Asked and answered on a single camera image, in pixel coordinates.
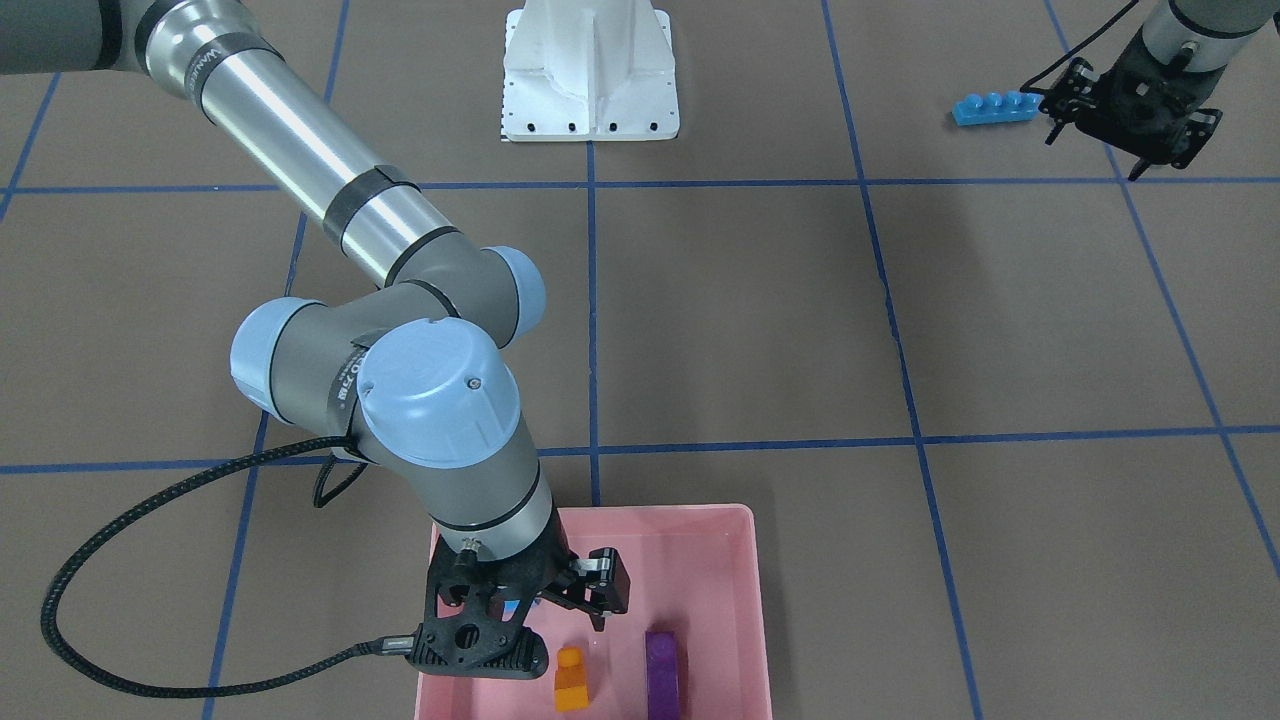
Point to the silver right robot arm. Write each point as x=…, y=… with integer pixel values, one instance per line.
x=409, y=377

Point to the pink plastic box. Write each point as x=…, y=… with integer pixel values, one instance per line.
x=694, y=573

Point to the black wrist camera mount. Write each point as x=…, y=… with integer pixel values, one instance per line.
x=1070, y=98
x=461, y=642

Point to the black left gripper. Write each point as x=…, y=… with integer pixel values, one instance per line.
x=1128, y=72

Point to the orange block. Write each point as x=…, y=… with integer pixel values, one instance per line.
x=571, y=686

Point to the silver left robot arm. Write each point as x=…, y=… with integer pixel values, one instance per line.
x=1221, y=28

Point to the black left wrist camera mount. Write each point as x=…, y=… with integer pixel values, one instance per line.
x=1070, y=98

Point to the purple block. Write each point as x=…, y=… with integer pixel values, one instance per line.
x=662, y=676

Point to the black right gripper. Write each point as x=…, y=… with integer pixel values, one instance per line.
x=603, y=585

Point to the white camera pillar with base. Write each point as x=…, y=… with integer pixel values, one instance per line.
x=587, y=71

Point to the long blue four-stud block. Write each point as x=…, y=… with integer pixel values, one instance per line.
x=996, y=108

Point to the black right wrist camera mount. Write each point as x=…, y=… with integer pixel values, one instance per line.
x=461, y=642

